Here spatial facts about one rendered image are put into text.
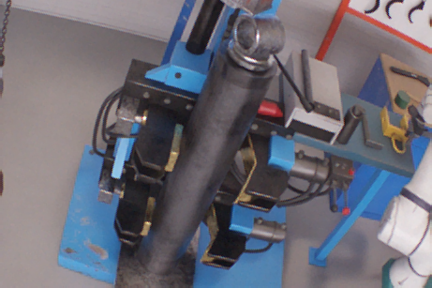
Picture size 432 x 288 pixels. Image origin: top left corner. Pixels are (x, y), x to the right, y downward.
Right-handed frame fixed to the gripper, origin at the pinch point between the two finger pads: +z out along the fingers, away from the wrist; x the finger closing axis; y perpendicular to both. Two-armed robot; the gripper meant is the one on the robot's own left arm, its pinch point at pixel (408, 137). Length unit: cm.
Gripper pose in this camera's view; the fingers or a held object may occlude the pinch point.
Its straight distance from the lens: 278.9
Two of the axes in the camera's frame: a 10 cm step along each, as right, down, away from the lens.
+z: -3.0, 6.8, 6.7
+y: 9.5, 2.8, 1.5
